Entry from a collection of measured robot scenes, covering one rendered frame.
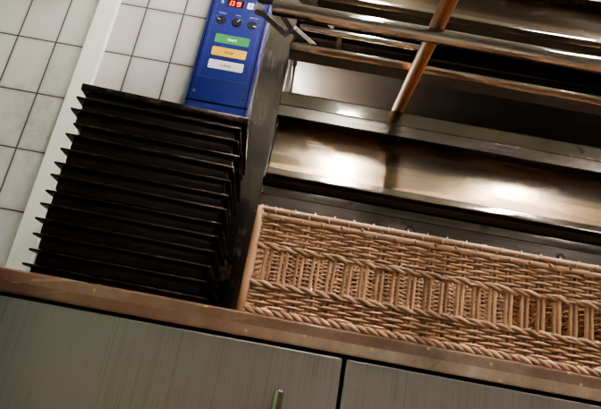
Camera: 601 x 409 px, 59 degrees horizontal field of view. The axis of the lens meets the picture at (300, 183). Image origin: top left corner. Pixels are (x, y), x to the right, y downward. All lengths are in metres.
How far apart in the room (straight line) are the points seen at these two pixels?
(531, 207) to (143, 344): 1.00
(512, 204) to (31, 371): 1.07
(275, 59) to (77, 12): 0.54
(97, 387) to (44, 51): 1.03
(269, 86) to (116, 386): 0.90
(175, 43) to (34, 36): 0.36
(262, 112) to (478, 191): 0.57
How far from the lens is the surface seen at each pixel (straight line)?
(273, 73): 1.41
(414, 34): 1.07
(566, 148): 1.52
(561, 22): 1.70
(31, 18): 1.63
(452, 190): 1.35
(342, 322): 0.74
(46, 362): 0.73
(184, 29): 1.50
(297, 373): 0.68
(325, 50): 1.33
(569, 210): 1.45
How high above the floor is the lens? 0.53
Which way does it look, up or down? 19 degrees up
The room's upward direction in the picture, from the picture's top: 10 degrees clockwise
